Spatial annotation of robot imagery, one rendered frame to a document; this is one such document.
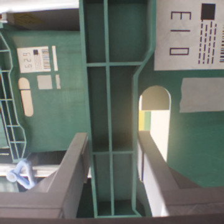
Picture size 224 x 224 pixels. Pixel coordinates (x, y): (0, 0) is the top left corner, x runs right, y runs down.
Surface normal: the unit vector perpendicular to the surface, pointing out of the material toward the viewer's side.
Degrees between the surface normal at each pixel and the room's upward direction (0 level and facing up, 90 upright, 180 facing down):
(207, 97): 96
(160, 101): 92
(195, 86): 96
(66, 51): 94
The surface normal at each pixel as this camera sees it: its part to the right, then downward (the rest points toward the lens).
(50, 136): 0.04, 0.27
